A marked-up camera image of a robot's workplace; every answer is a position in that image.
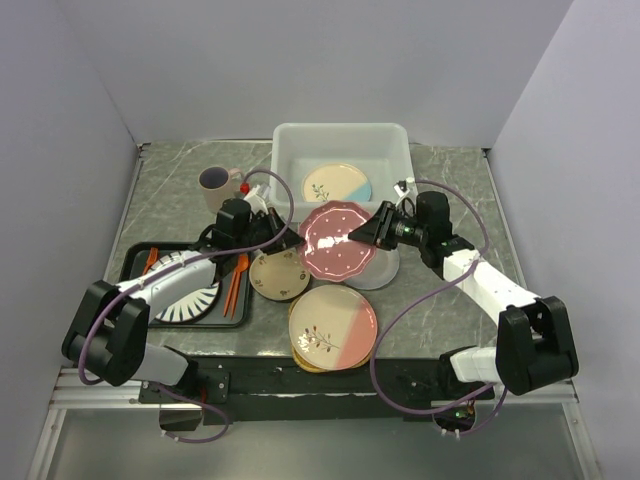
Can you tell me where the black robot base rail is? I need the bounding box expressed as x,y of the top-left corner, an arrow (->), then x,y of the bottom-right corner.
139,356 -> 483,422

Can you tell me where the white plastic bin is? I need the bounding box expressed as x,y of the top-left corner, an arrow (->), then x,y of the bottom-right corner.
269,123 -> 414,222

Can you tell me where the beige and pink plate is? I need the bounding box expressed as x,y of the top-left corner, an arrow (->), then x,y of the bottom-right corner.
289,285 -> 378,371

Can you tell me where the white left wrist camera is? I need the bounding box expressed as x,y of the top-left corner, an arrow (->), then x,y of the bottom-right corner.
243,183 -> 270,212

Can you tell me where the small beige floral plate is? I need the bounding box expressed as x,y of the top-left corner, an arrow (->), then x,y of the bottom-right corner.
249,249 -> 311,302

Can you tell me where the beige and blue plate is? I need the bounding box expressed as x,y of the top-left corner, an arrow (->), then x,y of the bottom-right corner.
301,163 -> 372,203

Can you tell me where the woven bamboo plate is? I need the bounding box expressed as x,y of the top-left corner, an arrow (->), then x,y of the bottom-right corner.
292,346 -> 373,374

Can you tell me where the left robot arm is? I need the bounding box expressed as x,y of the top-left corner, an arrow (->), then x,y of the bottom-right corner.
61,199 -> 305,402

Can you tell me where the orange chopstick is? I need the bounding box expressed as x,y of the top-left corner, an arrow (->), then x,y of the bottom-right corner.
229,270 -> 243,318
223,272 -> 234,317

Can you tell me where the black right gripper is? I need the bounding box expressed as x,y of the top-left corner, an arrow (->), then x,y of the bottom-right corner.
348,202 -> 428,252

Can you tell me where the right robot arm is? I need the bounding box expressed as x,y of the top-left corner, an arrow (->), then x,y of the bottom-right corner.
348,191 -> 579,398

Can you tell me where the black serving tray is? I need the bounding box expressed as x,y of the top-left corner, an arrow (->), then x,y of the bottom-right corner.
119,242 -> 251,329

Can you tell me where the white ceramic bowl plate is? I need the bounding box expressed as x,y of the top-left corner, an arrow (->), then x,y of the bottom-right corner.
344,249 -> 400,290

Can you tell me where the beige ceramic mug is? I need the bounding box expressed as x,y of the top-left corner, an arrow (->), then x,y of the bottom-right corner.
198,166 -> 244,214

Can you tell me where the white blue striped plate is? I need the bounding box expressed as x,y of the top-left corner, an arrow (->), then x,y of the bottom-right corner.
154,282 -> 221,324

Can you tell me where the pink polka dot plate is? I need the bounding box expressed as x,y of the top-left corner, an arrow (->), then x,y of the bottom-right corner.
298,200 -> 376,282

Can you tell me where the orange plastic spoon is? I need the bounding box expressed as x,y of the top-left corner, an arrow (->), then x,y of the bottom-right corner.
234,253 -> 250,280

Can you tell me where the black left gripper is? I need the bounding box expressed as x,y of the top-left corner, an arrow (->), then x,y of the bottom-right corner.
235,206 -> 306,255

